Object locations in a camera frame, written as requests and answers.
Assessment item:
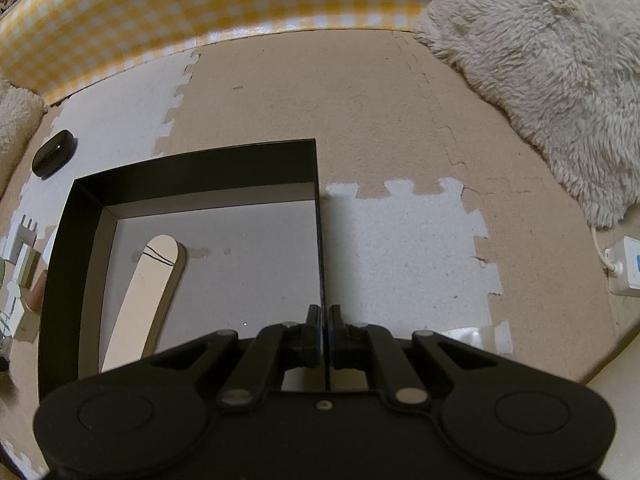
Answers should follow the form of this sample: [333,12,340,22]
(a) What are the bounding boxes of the beige foam mat tile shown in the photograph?
[155,27,476,198]

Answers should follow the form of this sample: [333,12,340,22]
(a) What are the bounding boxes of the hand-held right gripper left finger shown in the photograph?
[145,304,326,411]

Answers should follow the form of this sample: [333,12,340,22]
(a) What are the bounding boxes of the small wooden block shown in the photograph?
[15,246,42,292]

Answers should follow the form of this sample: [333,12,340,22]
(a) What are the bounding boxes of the white plug adapter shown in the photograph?
[5,214,40,261]

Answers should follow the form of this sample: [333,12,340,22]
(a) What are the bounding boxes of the large fluffy cream blanket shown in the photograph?
[414,0,640,231]

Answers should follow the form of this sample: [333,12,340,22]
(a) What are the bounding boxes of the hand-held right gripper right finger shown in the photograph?
[327,304,501,407]

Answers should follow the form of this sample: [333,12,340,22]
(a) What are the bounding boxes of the yellow checkered cushion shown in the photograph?
[0,0,466,107]

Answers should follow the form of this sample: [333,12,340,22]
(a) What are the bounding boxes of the small white block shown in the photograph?
[4,280,27,343]

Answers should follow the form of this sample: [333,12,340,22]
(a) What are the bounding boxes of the small fluffy cream blanket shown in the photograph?
[0,77,48,198]

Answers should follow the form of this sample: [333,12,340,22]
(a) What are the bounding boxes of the flat wooden stick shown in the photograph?
[100,234,187,373]

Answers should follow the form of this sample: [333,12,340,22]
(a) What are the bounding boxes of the white power adapter with cable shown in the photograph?
[602,237,640,297]

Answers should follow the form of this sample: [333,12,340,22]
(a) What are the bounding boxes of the black oval case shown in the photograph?
[31,129,77,178]

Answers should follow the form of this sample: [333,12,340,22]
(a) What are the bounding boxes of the white foam mat tile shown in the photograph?
[325,177,515,357]
[10,50,201,221]

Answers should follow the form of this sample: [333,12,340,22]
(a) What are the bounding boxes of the brown cylinder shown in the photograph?
[26,267,49,312]

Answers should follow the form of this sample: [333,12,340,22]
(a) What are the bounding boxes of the white power cable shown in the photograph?
[590,222,620,277]

